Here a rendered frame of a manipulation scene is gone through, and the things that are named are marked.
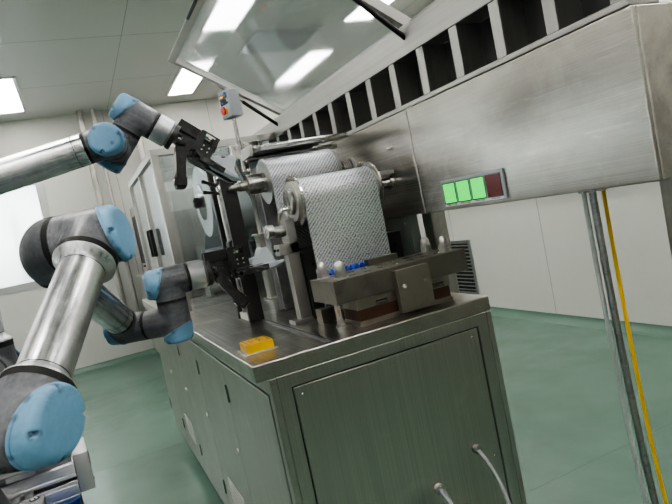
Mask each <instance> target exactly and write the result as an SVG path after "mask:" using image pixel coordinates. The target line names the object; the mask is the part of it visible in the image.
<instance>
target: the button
mask: <svg viewBox="0 0 672 504"><path fill-rule="evenodd" d="M239 344H240V349H241V351H242V352H244V353H246V354H251V353H254V352H258V351H261V350H265V349H268V348H271V347H274V342H273V339H272V338H270V337H267V336H260V337H257V338H253V339H250V340H246V341H243V342H240V343H239Z"/></svg>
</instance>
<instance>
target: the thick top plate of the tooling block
mask: <svg viewBox="0 0 672 504"><path fill-rule="evenodd" d="M432 250H433V251H431V252H427V253H416V254H412V255H408V256H404V257H400V258H398V259H396V260H392V261H388V262H384V263H380V264H376V265H372V266H364V267H361V268H357V269H353V270H349V271H346V272H347V275H348V276H349V277H347V278H344V279H339V280H334V278H335V275H334V274H333V275H329V276H330V277H329V278H326V279H320V280H317V279H313V280H310V284H311V288H312V293H313V298H314V302H319V303H325V304H331V305H336V306H339V305H342V304H346V303H350V302H353V301H357V300H360V299H364V298H368V297H371V296H375V295H378V294H382V293H386V292H389V291H393V290H395V287H394V282H393V277H392V272H391V271H394V270H398V269H401V268H405V267H409V266H413V265H417V264H420V263H428V267H429V272H430V277H431V280H432V279H436V278H440V277H443V276H447V275H450V274H454V273H458V272H461V271H465V270H468V265H467V260H466V254H465V249H464V248H455V249H452V250H451V251H448V252H443V253H438V252H439V249H432Z"/></svg>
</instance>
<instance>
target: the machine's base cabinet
mask: <svg viewBox="0 0 672 504"><path fill-rule="evenodd" d="M156 340H157V344H158V348H159V353H160V357H161V361H162V366H163V370H164V374H165V379H166V383H167V387H168V392H169V396H170V399H169V400H170V404H171V408H172V409H173V413H174V418H175V422H176V424H177V426H178V427H179V429H180V431H181V432H182V434H183V436H184V437H185V439H186V441H187V443H188V444H189V446H190V448H191V449H192V451H193V453H194V454H195V456H196V458H197V459H198V461H199V463H200V464H201V466H202V468H203V469H204V471H205V473H206V474H207V476H208V478H209V479H210V481H211V483H212V484H213V486H214V488H215V489H216V491H217V493H218V494H219V496H220V498H221V499H222V501H223V503H224V504H447V503H446V502H445V501H444V499H443V498H442V497H441V496H439V495H437V494H436V493H435V492H434V487H435V485H436V484H437V483H442V484H443V485H445V487H446V492H447V493H448V495H449V496H450V497H451V498H452V500H453V502H454V503H455V504H507V503H506V501H505V499H504V496H503V494H502V491H501V489H500V487H499V485H498V483H497V481H496V479H495V477H494V475H493V474H492V472H491V470H490V468H489V467H488V465H487V464H486V462H485V461H484V460H483V459H482V457H481V456H480V455H479V454H476V453H474V452H473V451H472V447H473V445H474V444H478V445H480V446H481V447H482V452H483V453H484V454H485V455H486V457H487V458H488V459H489V461H490V462H491V464H492V465H493V467H494V468H495V470H496V472H497V474H498V475H499V477H500V479H501V481H502V483H503V485H504V488H505V490H506V492H507V494H508V497H509V499H510V501H511V504H527V501H526V495H525V490H524V485H523V480H522V474H521V469H520V464H519V458H518V453H517V448H516V442H515V437H514V432H513V426H512V421H511V416H510V410H509V405H508V400H507V394H506V389H505V384H504V378H503V373H502V368H501V362H500V357H499V352H498V347H497V341H496V336H495V331H494V325H493V320H492V315H491V310H488V311H485V312H481V313H478V314H475V315H472V316H469V317H466V318H462V319H459V320H456V321H453V322H450V323H447V324H443V325H440V326H437V327H434V328H431V329H428V330H424V331H421V332H418V333H415V334H412V335H409V336H405V337H402V338H399V339H396V340H393V341H390V342H387V343H383V344H380V345H377V346H374V347H371V348H368V349H364V350H361V351H358V352H355V353H352V354H349V355H345V356H342V357H339V358H336V359H333V360H330V361H326V362H323V363H320V364H317V365H314V366H311V367H307V368H304V369H301V370H298V371H295V372H292V373H288V374H285V375H282V376H279V377H276V378H273V379H269V380H266V381H263V382H260V383H255V382H253V381H252V380H250V379H249V378H247V377H246V376H244V375H243V374H242V373H240V372H239V371H237V370H236V369H234V368H233V367H231V366H230V365H229V364H227V363H226V362H224V361H223V360H221V359H220V358H218V357H217V356H216V355H214V354H213V353H211V352H210V351H208V350H207V349H205V348H204V347H202V346H201V345H200V344H198V343H197V342H195V341H194V340H192V339H189V340H187V341H184V342H181V343H177V344H167V343H166V342H165V339H164V338H163V337H161V338H156Z"/></svg>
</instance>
